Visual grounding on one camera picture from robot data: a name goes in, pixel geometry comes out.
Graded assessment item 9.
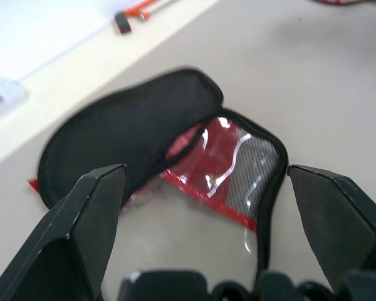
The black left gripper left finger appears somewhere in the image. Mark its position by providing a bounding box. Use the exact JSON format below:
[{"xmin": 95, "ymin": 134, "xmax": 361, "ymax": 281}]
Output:
[{"xmin": 0, "ymin": 163, "xmax": 127, "ymax": 301}]

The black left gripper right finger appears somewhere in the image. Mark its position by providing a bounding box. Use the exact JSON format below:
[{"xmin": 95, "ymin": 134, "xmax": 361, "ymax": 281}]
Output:
[{"xmin": 286, "ymin": 164, "xmax": 376, "ymax": 291}]

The black zip pouch, clear window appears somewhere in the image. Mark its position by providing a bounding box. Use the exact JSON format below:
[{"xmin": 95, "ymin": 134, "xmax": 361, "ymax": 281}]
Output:
[{"xmin": 27, "ymin": 65, "xmax": 290, "ymax": 275}]

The orange hacksaw with black handle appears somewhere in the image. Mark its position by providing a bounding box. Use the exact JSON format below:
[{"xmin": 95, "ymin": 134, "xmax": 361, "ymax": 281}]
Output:
[{"xmin": 113, "ymin": 0, "xmax": 176, "ymax": 34}]

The white power strip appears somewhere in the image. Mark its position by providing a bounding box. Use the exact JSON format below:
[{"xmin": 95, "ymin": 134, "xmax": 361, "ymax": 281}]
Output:
[{"xmin": 0, "ymin": 71, "xmax": 29, "ymax": 117}]

